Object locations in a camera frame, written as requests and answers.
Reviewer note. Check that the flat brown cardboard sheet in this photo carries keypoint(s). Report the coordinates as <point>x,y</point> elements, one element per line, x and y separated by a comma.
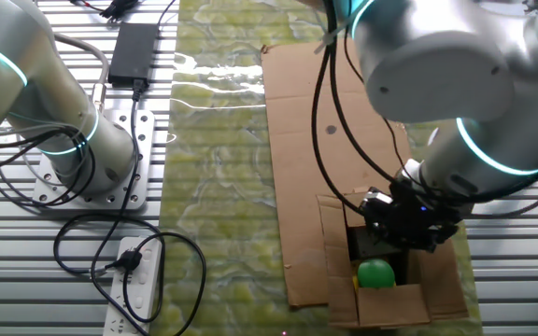
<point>297,163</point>

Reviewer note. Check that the green button on yellow box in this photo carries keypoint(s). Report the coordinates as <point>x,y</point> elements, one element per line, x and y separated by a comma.
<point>375,273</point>

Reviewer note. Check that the black power adapter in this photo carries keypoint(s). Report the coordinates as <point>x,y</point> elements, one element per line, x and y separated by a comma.
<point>133,53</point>

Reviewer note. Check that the brown cardboard box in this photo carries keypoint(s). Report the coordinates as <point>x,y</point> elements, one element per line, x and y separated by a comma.
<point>339,261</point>

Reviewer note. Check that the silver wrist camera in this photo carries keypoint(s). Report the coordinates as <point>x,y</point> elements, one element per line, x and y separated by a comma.
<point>377,197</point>

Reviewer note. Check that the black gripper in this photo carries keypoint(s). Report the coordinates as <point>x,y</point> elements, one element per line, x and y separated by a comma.
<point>418,224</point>

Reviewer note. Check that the white power strip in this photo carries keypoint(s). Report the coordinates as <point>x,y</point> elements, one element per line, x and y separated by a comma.
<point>138,284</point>

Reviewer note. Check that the green marble pattern mat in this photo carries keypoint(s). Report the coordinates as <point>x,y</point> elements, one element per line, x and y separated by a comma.
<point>217,163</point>

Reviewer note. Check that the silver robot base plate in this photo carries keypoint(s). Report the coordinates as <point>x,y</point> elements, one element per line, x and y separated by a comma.
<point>136,126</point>

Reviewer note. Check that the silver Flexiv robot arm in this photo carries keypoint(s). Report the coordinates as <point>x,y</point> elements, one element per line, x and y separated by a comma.
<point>437,60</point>

